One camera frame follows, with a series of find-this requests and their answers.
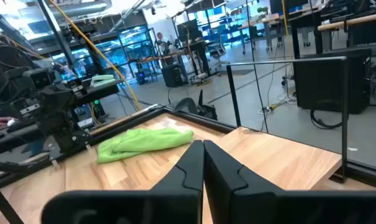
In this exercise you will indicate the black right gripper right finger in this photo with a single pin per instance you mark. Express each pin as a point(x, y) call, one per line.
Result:
point(237, 202)

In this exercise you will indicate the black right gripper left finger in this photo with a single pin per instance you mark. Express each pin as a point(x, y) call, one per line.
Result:
point(178, 202)

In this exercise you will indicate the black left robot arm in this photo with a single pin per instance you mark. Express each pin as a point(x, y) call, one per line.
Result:
point(58, 105)

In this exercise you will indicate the wooden tray board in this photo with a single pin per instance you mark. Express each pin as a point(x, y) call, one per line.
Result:
point(268, 155)

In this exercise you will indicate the green microfibre cloth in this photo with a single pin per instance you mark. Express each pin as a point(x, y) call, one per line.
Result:
point(138, 143)

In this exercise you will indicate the black computer tower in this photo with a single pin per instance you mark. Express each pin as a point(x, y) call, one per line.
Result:
point(330, 81)
point(97, 112)
point(172, 76)

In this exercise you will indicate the black office desk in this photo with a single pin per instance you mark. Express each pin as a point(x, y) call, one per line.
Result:
point(100, 91)

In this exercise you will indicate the mint green stapler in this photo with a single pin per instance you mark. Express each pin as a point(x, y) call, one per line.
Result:
point(102, 80)

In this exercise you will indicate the person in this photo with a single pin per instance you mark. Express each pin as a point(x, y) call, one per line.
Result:
point(162, 42)

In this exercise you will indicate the white office chair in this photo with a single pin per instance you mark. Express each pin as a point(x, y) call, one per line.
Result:
point(218, 51)

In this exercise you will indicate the wooden top workbench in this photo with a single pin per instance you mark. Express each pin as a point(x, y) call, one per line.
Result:
point(352, 21)

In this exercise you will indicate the black frame bracket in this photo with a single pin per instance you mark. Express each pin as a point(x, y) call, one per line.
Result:
point(187, 107)

